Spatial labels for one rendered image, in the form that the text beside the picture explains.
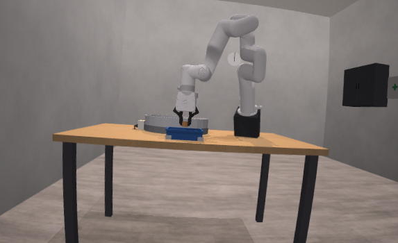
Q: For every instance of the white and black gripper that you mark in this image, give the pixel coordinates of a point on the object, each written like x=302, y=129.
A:
x=186, y=102

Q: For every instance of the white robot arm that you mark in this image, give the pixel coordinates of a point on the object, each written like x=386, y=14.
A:
x=240, y=25

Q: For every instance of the blue crate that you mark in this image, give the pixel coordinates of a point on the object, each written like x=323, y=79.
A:
x=184, y=133

